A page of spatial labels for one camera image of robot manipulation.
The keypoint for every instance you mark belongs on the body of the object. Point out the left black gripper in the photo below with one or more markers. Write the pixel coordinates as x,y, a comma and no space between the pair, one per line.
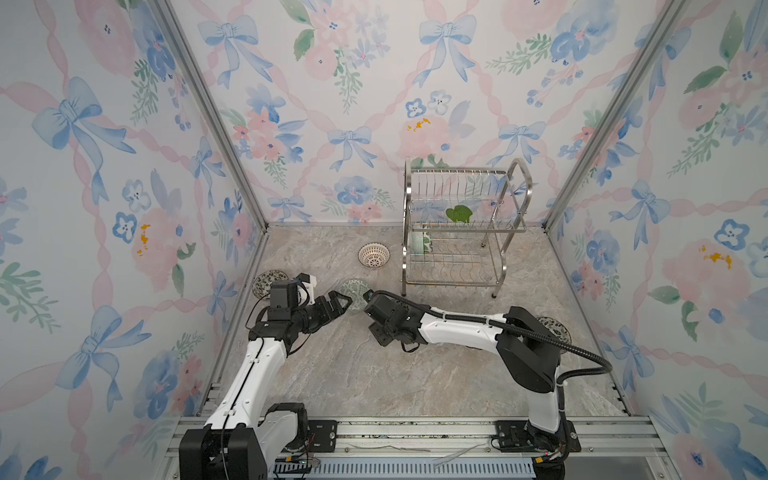
325,314

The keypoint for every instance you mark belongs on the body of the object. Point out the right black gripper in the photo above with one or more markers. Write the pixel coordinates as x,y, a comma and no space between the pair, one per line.
380,341

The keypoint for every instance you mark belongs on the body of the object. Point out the black floral pink bowl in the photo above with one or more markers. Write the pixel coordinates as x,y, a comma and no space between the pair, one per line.
263,281

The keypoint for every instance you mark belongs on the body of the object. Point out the pale green grid bowl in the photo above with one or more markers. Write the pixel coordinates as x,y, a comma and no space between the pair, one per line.
417,243

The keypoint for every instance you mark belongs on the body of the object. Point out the stainless steel dish rack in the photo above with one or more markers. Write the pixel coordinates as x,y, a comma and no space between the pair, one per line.
470,255

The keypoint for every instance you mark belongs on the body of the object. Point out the green monstera leaf bowl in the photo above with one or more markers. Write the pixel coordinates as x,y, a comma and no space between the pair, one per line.
426,243

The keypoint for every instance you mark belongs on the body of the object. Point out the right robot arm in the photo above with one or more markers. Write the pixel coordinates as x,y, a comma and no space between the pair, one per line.
528,350

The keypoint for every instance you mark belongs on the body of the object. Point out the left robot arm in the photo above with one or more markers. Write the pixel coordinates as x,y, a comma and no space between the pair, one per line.
236,442

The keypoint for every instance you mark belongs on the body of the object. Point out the green leaf-shaped dish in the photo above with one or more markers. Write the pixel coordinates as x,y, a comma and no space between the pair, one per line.
459,214

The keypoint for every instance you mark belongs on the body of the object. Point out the maroon patterned white bowl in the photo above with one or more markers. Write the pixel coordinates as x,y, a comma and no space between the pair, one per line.
374,255

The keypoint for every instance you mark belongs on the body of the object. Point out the dark floral bowl right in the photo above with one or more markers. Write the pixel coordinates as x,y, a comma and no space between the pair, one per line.
557,328

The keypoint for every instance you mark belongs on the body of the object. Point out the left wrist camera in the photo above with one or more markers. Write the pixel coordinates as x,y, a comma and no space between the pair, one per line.
308,282

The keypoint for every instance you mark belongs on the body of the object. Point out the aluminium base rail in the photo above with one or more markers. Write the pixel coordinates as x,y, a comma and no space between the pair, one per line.
467,448

